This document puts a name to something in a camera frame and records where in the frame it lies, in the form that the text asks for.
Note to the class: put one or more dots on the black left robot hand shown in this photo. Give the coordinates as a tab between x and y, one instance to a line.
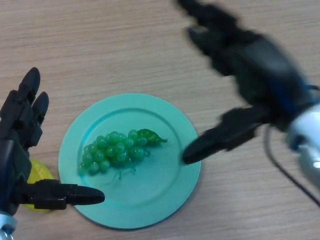
12	130

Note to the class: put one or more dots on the round green plate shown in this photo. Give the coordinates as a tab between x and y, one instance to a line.
155	190

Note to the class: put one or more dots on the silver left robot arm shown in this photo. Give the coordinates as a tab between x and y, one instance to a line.
6	225

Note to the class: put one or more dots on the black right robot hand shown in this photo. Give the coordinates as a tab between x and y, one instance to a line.
262	70

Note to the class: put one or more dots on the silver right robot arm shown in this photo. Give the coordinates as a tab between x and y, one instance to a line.
308	140

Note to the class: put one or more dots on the yellow starfruit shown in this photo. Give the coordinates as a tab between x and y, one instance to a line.
40	171

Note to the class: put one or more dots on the green grapes bunch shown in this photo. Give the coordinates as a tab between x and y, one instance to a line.
112	150

